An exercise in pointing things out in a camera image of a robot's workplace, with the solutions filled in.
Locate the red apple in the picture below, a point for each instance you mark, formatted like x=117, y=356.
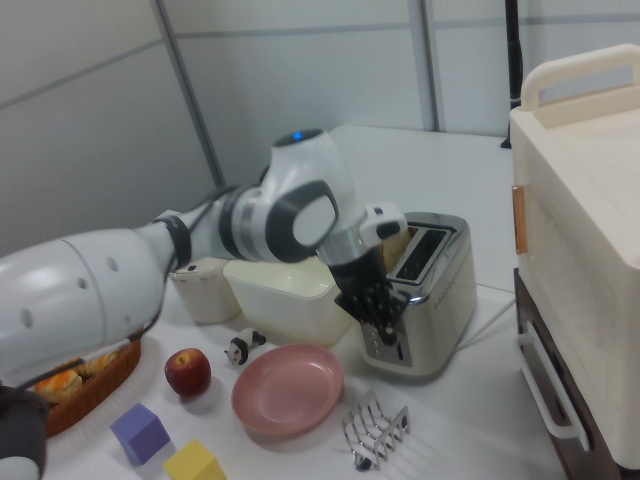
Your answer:
x=187, y=372

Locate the pink plate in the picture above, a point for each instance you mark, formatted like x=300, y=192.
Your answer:
x=287, y=390

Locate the cream and chrome toaster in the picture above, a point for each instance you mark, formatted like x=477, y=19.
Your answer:
x=440, y=310

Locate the white plastic storage box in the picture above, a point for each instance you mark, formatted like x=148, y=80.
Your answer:
x=290, y=315

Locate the cream plastic cabinet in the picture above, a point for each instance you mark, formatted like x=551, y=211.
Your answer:
x=575, y=225

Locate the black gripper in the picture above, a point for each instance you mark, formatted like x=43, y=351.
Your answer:
x=357, y=285

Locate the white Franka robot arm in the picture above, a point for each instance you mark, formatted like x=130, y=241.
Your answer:
x=75, y=290

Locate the black pole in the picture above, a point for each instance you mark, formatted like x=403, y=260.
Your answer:
x=515, y=60

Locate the brown wicker basket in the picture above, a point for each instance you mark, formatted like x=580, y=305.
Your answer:
x=100, y=395

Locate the small white lidded bin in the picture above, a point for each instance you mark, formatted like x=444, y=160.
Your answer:
x=205, y=300

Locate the panda figurine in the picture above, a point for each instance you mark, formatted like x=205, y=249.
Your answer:
x=240, y=347

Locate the purple foam cube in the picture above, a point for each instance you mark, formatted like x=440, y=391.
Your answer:
x=142, y=440

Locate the metal toast rack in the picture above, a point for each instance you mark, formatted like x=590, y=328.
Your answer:
x=402, y=422

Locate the toasted bread slice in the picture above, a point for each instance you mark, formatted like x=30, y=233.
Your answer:
x=397, y=247

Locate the yellow foam cube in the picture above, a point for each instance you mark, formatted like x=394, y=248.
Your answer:
x=192, y=465

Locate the brown wooden drawer base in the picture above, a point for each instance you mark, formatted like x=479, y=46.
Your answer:
x=522, y=300

